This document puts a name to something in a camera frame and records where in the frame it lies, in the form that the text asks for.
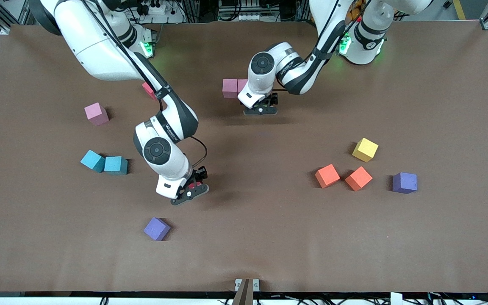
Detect orange foam cube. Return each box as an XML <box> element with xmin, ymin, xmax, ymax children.
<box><xmin>315</xmin><ymin>164</ymin><xmax>341</xmax><ymax>189</ymax></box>
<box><xmin>345</xmin><ymin>166</ymin><xmax>373</xmax><ymax>191</ymax></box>

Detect white power strip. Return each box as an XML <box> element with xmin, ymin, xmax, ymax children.
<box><xmin>136</xmin><ymin>2</ymin><xmax>172</xmax><ymax>17</ymax></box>

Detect brown paper table cover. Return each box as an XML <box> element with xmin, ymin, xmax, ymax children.
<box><xmin>0</xmin><ymin>20</ymin><xmax>488</xmax><ymax>294</ymax></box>

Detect yellow foam cube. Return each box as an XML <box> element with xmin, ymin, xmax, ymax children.
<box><xmin>352</xmin><ymin>137</ymin><xmax>379</xmax><ymax>163</ymax></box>

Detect black table edge rail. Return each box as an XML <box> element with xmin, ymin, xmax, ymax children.
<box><xmin>0</xmin><ymin>291</ymin><xmax>488</xmax><ymax>298</ymax></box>

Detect white equipment rack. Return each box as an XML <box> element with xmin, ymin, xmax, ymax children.
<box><xmin>218</xmin><ymin>0</ymin><xmax>266</xmax><ymax>22</ymax></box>

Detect cyan foam cube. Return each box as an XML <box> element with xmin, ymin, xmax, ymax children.
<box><xmin>104</xmin><ymin>156</ymin><xmax>128</xmax><ymax>176</ymax></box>
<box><xmin>80</xmin><ymin>150</ymin><xmax>106</xmax><ymax>173</ymax></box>

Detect small metal bracket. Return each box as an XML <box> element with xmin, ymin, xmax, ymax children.
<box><xmin>234</xmin><ymin>278</ymin><xmax>260</xmax><ymax>292</ymax></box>

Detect purple foam cube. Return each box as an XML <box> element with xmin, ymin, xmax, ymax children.
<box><xmin>143</xmin><ymin>217</ymin><xmax>172</xmax><ymax>241</ymax></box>
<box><xmin>392</xmin><ymin>172</ymin><xmax>418</xmax><ymax>194</ymax></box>

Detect orange packaged goods pile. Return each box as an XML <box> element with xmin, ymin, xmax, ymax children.
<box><xmin>346</xmin><ymin>0</ymin><xmax>365</xmax><ymax>22</ymax></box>

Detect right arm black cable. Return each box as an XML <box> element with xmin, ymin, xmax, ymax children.
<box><xmin>187</xmin><ymin>136</ymin><xmax>208</xmax><ymax>170</ymax></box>

